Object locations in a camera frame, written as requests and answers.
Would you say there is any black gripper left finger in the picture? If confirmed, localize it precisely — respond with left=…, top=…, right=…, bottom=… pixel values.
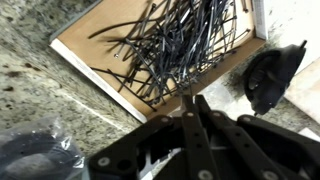
left=88, top=94, right=222, bottom=180

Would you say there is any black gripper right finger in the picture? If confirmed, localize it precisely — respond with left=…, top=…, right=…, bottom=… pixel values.
left=194, top=94, right=320, bottom=180

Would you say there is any cardboard cover box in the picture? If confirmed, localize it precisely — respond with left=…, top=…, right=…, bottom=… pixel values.
left=49, top=0, right=268, bottom=124

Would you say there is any pile of black zip ties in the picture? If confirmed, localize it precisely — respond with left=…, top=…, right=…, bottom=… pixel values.
left=88, top=0, right=252, bottom=113

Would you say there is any black coiled item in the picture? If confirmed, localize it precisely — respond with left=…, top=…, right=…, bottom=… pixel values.
left=0, top=115, right=87, bottom=180

